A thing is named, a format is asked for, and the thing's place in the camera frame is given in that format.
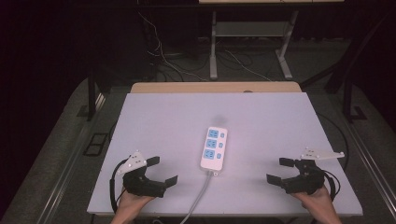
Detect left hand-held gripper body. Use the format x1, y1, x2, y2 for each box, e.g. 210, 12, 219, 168
117, 150, 167, 199

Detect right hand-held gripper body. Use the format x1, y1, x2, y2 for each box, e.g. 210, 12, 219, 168
282, 147, 346, 195

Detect white power strip blue sockets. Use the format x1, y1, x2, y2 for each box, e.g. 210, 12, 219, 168
200, 126, 229, 173

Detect person's left hand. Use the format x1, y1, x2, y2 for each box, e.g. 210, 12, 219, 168
115, 187, 156, 220

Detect person's right hand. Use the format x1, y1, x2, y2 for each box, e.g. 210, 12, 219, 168
292, 186, 339, 220

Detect white foam board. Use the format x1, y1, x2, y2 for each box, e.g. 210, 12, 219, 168
87, 91, 363, 217

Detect wooden table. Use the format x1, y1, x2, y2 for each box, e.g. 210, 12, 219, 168
130, 81, 303, 94

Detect black metal stand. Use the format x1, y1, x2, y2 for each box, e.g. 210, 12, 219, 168
341, 74, 369, 124
86, 66, 108, 122

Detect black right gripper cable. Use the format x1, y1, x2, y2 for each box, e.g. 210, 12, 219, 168
322, 169, 342, 202

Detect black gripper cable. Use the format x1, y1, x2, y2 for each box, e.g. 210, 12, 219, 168
108, 159, 128, 215
322, 169, 342, 202

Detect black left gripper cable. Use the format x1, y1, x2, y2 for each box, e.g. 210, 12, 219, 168
108, 159, 128, 215

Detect grey power strip cable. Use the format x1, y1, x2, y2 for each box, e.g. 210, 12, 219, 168
179, 169, 219, 224

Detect black floor cable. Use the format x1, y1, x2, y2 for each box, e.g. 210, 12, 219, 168
317, 112, 350, 172

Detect black floor frame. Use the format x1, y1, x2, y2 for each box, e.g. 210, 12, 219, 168
82, 133, 110, 158

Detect white floor cable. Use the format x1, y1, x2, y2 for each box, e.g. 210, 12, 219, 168
136, 10, 209, 82

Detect white metal desk frame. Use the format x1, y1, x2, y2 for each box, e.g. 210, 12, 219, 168
209, 9, 299, 80

